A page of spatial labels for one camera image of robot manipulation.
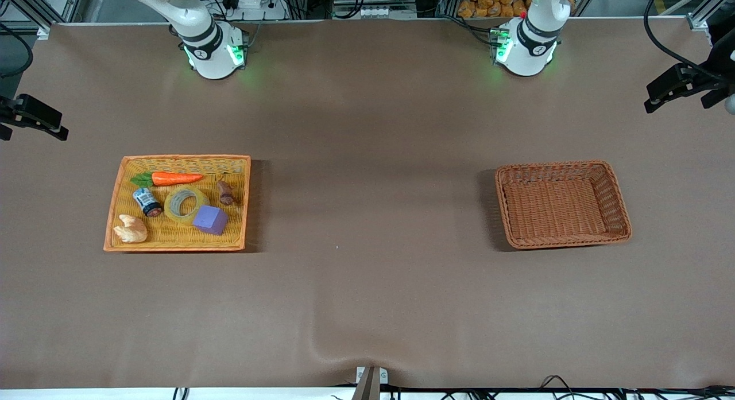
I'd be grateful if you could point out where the tan toy croissant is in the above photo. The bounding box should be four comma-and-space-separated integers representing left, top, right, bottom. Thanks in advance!
113, 214, 149, 244

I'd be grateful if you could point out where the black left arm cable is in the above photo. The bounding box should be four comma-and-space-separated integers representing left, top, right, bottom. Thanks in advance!
643, 0, 715, 82

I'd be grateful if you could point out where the white power strip with plugs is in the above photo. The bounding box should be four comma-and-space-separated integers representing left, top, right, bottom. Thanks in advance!
221, 0, 288, 20

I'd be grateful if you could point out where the small blue labelled can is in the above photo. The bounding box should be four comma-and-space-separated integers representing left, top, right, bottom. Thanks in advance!
133, 187, 163, 218

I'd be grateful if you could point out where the metal table edge bracket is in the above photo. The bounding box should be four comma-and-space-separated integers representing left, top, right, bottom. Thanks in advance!
351, 366, 389, 400

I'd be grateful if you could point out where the brown wicker basket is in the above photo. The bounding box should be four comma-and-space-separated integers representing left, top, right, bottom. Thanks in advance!
495, 161, 632, 250

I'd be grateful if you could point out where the purple foam cube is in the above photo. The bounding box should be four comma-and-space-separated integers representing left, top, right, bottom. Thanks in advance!
193, 204, 229, 236

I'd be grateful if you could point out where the yellow woven tray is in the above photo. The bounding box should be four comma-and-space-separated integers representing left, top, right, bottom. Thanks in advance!
103, 154, 252, 253

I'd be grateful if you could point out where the yellow packing tape roll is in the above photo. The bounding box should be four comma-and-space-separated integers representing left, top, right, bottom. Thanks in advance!
164, 185, 211, 226

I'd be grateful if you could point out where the orange toy carrot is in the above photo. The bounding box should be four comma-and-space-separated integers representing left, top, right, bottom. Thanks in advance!
130, 171, 204, 188

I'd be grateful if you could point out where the bag of orange buns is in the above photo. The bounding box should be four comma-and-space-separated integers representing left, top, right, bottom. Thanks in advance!
458, 0, 576, 19

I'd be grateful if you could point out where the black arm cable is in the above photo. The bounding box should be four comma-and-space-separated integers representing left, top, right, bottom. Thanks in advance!
0, 22, 34, 78
643, 0, 715, 82

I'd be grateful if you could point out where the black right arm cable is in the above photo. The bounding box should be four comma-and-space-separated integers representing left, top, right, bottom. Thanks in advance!
0, 22, 34, 78

